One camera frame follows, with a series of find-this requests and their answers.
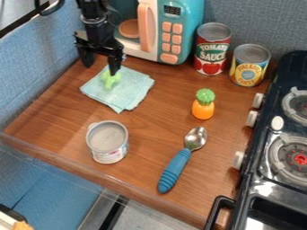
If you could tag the silver and white can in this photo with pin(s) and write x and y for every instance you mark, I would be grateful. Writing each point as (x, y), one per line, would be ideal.
(108, 142)

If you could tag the light blue cloth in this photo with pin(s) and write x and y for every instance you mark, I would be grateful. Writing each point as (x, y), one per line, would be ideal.
(120, 88)

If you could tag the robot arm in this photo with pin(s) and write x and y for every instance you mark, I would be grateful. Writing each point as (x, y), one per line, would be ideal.
(92, 7)

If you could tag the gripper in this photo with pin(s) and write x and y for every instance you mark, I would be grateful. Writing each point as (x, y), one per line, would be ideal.
(97, 35)

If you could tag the red tomato sauce can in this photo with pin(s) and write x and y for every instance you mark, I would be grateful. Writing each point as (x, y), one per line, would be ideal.
(212, 49)

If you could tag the toy stove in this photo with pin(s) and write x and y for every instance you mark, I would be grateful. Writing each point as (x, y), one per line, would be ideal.
(276, 143)

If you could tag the toy microwave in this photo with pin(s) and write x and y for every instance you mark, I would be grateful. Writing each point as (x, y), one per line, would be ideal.
(160, 28)

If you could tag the light green toy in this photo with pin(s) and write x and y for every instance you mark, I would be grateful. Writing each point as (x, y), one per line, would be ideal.
(110, 79)

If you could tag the yellow pineapple can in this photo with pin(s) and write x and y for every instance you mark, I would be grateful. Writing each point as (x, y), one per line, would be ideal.
(248, 66)

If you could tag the orange toy with green top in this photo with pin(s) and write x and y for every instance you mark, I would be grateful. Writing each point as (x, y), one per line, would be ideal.
(203, 104)

